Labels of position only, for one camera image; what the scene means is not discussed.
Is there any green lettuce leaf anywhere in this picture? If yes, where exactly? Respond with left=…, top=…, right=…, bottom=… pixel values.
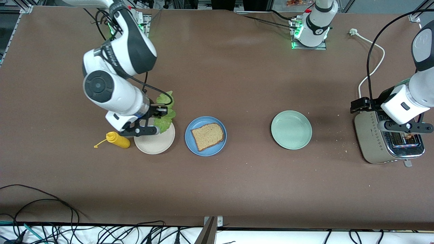
left=153, top=90, right=177, bottom=133

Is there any beige round plate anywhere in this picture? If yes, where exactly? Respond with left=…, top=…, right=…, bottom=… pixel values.
left=134, top=120, right=176, bottom=155

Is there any blue round plate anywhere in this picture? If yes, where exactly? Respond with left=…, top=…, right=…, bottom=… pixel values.
left=185, top=116, right=227, bottom=157

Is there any pale green round plate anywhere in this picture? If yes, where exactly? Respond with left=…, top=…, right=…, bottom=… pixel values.
left=271, top=110, right=313, bottom=150

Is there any beige chrome toaster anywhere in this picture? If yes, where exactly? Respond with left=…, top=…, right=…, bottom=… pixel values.
left=354, top=110, right=425, bottom=168

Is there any yellow mustard squeeze bottle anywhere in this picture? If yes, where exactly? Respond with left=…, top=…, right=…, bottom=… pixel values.
left=94, top=131, right=131, bottom=149

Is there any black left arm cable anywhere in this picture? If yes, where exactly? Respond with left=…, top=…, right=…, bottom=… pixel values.
left=367, top=9, right=434, bottom=100

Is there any white toaster power cord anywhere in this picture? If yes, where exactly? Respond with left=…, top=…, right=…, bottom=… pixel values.
left=349, top=29, right=386, bottom=99

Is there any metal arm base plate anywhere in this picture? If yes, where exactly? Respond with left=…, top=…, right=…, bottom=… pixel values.
left=136, top=13, right=152, bottom=38
left=292, top=19, right=328, bottom=50

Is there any aluminium frame profile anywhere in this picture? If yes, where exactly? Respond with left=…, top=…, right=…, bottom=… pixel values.
left=409, top=6, right=424, bottom=23
left=0, top=5, right=33, bottom=63

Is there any black arched cable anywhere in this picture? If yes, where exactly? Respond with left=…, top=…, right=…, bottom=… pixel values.
left=97, top=221, right=166, bottom=244

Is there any black base power cable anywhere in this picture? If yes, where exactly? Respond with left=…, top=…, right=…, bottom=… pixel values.
left=236, top=10, right=299, bottom=29

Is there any black looped cable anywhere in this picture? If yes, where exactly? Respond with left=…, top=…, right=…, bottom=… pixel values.
left=0, top=184, right=80, bottom=234

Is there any teal cable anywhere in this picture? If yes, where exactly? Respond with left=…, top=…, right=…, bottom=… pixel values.
left=0, top=220, right=46, bottom=244

